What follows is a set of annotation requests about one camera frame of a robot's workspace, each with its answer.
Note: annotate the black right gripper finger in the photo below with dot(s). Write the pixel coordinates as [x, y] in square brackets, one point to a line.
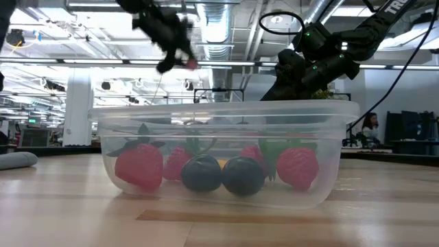
[291, 67]
[288, 92]

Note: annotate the pink toy fruit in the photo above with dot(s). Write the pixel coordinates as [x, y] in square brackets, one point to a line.
[191, 64]

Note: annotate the clear plastic tupperware container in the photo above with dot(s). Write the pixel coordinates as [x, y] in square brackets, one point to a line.
[223, 109]

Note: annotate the red toy strawberry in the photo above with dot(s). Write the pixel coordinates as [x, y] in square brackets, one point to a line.
[139, 168]
[176, 164]
[252, 156]
[297, 168]

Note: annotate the dark toy cherry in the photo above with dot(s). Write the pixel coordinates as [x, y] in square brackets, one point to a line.
[243, 176]
[201, 173]

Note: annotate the yellow toy banana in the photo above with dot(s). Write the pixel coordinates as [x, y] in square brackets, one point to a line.
[222, 164]

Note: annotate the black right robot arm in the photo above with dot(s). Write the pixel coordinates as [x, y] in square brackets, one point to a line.
[387, 19]

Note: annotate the green potted plant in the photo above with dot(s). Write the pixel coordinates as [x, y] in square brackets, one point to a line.
[322, 94]

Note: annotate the person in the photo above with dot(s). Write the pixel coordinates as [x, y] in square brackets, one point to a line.
[370, 128]

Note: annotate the black office monitor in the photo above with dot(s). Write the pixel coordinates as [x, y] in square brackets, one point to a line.
[411, 125]

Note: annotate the white pillar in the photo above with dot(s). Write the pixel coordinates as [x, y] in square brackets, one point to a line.
[78, 106]

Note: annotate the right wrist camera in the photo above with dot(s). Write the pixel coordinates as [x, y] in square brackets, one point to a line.
[312, 37]

